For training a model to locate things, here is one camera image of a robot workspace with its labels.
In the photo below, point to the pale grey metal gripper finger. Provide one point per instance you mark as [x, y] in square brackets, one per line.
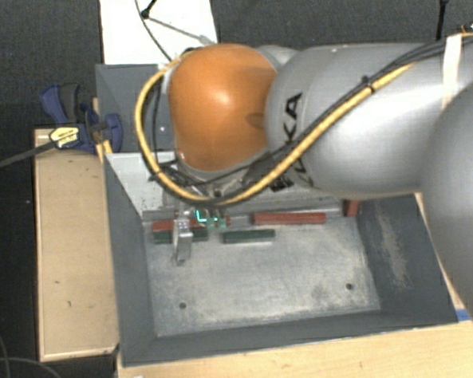
[182, 245]

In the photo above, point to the pale wood flat board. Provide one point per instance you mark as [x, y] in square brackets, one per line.
[74, 254]

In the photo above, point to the dark green flat block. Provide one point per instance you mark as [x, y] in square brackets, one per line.
[161, 238]
[247, 236]

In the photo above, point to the red-brown flat block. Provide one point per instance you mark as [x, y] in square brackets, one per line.
[290, 218]
[163, 226]
[351, 208]

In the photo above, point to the grey metal bin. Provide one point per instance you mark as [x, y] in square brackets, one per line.
[266, 278]

